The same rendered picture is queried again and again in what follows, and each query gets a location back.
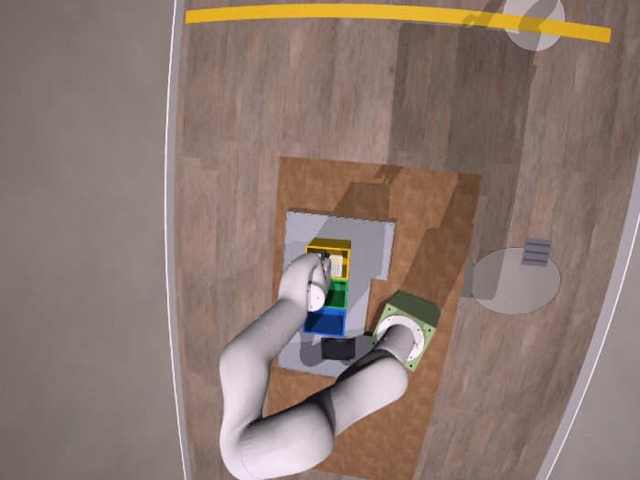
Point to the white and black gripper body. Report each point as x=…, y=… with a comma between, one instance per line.
x=327, y=265

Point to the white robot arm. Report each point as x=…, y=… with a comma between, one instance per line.
x=300, y=437

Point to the blue bin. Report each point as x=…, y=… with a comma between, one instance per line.
x=325, y=322

